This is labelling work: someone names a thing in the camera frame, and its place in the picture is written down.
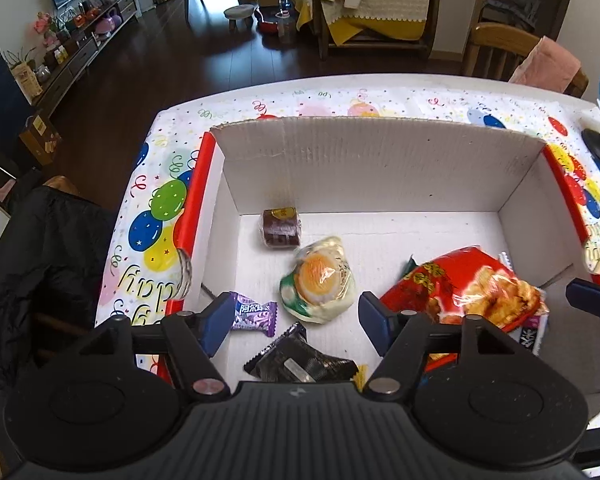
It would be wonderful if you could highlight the red popcorn snack bag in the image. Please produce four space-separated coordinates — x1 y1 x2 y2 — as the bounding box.
379 245 551 374

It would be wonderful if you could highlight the brown round cake snack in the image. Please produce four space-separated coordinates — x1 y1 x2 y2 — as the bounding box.
261 207 301 249

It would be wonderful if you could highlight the egg yolk pastry packet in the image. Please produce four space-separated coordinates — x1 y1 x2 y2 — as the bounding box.
279 236 356 324

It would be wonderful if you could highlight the wooden chair with pink cloth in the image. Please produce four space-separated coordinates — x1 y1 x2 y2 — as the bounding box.
460 22 588 98

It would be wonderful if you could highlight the blue chocolate snack packet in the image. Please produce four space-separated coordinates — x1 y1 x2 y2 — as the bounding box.
495 250 550 356

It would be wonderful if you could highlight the yellow snack packet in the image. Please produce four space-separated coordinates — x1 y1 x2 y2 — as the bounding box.
352 364 368 392

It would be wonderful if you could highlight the long dark tv cabinet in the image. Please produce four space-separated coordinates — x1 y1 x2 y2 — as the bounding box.
9 0 143 122

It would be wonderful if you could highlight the red and white cardboard box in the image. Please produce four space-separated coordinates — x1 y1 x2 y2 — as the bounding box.
170 117 600 394

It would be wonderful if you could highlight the black jacket on chair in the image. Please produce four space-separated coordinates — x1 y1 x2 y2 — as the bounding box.
0 185 116 470

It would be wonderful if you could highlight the sofa with cream cover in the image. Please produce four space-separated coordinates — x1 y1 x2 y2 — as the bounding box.
292 0 441 60

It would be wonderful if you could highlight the black snack packet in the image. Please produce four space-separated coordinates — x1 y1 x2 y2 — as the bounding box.
242 322 358 384

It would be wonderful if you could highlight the balloon birthday tablecloth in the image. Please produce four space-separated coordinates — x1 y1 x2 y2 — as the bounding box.
94 83 600 479

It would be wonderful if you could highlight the brown cardboard box on floor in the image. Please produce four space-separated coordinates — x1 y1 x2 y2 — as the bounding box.
19 114 62 166

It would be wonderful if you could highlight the small white stool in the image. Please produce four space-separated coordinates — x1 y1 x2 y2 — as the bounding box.
224 3 256 32

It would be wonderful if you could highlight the purple candy wrapper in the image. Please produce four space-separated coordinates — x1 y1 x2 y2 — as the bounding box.
230 292 278 337

